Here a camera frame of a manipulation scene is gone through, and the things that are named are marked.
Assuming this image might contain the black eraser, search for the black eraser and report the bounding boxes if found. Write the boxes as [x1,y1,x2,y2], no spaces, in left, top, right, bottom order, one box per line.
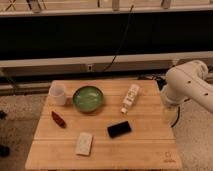
[107,121,132,138]

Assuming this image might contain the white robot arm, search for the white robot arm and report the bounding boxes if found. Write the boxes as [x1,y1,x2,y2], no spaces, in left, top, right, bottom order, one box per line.
[161,60,213,114]

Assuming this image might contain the white sponge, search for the white sponge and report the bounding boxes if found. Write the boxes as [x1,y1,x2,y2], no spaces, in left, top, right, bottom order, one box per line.
[75,132,93,156]

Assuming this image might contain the white plastic bottle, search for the white plastic bottle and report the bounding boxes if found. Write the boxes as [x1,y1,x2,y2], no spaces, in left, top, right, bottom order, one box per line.
[121,84,140,114]

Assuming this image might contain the white cup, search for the white cup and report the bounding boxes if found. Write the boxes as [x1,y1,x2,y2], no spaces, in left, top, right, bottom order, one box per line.
[49,84,66,106]

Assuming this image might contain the white wall outlet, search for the white wall outlet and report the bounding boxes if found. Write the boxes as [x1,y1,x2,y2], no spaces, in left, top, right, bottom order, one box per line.
[88,65,93,72]

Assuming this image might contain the green bowl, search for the green bowl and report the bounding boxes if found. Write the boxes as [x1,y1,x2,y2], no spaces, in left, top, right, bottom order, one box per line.
[72,86,104,113]

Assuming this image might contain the red chili pepper toy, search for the red chili pepper toy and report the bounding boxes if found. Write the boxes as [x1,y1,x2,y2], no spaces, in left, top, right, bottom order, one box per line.
[51,112,66,128]

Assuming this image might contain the black hanging cable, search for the black hanging cable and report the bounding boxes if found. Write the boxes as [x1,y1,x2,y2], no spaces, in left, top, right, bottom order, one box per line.
[102,3,135,72]

